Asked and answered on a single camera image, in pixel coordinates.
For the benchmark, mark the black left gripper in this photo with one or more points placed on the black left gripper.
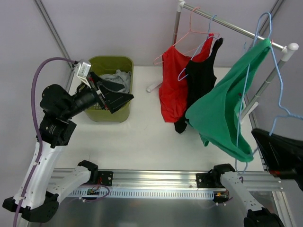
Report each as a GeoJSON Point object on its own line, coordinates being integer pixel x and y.
{"type": "Point", "coordinates": [101, 98]}

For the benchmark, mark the grey tank top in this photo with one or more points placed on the grey tank top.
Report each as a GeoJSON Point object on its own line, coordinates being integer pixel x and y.
{"type": "Point", "coordinates": [120, 81]}

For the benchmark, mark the green tank top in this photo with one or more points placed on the green tank top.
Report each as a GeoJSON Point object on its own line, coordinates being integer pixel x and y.
{"type": "Point", "coordinates": [215, 115]}

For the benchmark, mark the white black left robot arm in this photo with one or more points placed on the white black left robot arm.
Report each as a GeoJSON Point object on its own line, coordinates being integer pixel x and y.
{"type": "Point", "coordinates": [36, 201]}

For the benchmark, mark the red tank top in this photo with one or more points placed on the red tank top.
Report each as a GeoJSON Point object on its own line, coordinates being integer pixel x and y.
{"type": "Point", "coordinates": [173, 93]}

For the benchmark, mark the black tank top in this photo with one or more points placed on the black tank top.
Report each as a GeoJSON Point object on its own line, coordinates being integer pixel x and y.
{"type": "Point", "coordinates": [200, 80]}

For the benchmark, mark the olive green plastic basket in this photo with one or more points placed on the olive green plastic basket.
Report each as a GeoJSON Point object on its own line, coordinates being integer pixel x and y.
{"type": "Point", "coordinates": [107, 64]}

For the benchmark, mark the silver white clothes rack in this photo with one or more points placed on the silver white clothes rack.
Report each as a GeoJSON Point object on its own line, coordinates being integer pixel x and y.
{"type": "Point", "coordinates": [287, 51]}

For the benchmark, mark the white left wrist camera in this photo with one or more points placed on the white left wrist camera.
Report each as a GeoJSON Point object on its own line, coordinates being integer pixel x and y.
{"type": "Point", "coordinates": [81, 71]}

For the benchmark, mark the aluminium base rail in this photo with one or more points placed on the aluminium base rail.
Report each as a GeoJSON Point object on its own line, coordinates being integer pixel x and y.
{"type": "Point", "coordinates": [182, 180]}

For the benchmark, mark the white slotted cable duct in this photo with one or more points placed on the white slotted cable duct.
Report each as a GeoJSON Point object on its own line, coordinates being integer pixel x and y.
{"type": "Point", "coordinates": [143, 193]}

